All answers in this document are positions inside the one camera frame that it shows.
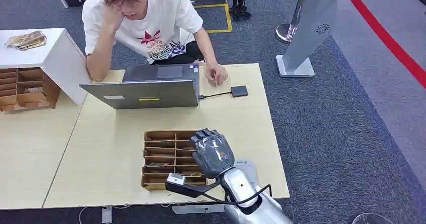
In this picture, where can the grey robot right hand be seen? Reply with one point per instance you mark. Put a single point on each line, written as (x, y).
(213, 154)

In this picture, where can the person's right hand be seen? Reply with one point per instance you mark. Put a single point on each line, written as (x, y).
(111, 16)

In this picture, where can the person's left hand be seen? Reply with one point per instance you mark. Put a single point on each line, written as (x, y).
(216, 74)

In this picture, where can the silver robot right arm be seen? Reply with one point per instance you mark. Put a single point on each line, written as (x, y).
(239, 184)

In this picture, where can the black adapter hub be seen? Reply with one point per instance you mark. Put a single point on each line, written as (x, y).
(239, 91)

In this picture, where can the printed card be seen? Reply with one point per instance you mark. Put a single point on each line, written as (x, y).
(192, 174)
(156, 165)

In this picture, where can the person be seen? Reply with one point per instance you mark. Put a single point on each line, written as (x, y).
(149, 19)

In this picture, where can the pale flat box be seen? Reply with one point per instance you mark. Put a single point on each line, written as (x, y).
(248, 171)

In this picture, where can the wooden card box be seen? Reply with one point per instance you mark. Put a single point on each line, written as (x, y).
(30, 89)
(163, 146)

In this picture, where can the white cabinet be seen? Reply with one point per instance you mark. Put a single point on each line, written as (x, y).
(63, 57)

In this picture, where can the grey laptop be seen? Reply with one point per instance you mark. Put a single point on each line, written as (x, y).
(149, 96)

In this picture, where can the black robot legs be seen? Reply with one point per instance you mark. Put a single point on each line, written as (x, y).
(239, 3)

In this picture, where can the grey kiosk stand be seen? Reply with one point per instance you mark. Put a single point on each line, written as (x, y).
(309, 26)

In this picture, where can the white power adapter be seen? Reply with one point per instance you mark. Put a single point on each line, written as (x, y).
(107, 215)

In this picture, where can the clear round object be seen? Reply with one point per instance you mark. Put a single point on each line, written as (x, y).
(372, 219)

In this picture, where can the grey metal desk bracket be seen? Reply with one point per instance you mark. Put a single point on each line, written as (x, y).
(196, 209)

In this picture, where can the yellow floor tape frame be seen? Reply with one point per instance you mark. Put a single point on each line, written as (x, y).
(229, 18)

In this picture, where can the chrome stanchion post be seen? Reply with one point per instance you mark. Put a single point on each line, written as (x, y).
(286, 32)

